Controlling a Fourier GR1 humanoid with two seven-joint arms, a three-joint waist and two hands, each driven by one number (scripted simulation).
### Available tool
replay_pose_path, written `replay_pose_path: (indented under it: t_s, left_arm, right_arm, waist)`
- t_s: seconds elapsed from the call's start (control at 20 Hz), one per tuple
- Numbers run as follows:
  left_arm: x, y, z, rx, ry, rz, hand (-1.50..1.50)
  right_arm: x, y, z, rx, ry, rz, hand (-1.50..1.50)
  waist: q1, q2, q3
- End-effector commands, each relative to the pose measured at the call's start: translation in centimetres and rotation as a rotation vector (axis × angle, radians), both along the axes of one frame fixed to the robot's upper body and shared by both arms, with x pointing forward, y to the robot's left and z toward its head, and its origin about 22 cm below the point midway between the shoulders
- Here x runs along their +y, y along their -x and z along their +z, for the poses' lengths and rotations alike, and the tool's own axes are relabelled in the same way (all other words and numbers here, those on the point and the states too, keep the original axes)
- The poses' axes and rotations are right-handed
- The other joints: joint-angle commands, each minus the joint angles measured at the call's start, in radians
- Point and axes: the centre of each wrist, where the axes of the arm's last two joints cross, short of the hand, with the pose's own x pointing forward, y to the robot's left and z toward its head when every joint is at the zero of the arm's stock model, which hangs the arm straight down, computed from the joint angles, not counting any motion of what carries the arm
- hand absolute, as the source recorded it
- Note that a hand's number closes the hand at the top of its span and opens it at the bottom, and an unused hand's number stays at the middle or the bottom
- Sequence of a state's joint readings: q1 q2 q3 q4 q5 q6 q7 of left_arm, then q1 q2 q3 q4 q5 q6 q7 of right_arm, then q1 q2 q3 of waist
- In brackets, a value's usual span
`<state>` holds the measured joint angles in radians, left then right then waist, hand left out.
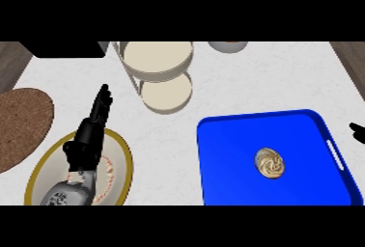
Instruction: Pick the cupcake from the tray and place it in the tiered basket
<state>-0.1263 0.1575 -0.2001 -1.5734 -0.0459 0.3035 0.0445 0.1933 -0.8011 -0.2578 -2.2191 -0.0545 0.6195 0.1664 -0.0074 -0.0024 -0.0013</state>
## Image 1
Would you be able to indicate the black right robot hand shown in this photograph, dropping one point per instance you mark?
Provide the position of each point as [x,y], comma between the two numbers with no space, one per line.
[358,132]

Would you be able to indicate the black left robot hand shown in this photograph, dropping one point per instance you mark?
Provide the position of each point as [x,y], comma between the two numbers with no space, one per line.
[86,141]

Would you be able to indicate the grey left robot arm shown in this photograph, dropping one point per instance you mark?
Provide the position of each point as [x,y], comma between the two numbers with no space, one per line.
[68,192]

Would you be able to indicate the blue tray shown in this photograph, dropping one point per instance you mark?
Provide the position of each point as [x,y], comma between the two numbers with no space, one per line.
[271,160]

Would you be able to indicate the swirled frosting cupcake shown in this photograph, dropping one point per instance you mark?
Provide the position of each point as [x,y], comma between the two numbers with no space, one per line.
[269,162]

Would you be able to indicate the cream tiered basket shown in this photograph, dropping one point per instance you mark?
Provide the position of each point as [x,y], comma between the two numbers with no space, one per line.
[159,74]

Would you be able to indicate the gold rimmed white plate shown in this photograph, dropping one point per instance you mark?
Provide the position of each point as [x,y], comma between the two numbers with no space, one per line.
[116,167]

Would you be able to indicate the brown cork placemat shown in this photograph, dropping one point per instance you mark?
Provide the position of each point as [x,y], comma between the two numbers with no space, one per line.
[21,128]

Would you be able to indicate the black appliance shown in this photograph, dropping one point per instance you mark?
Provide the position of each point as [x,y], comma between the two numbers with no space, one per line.
[67,49]

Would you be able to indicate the grey bowl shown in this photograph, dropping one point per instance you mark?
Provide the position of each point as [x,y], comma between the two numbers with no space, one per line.
[228,46]

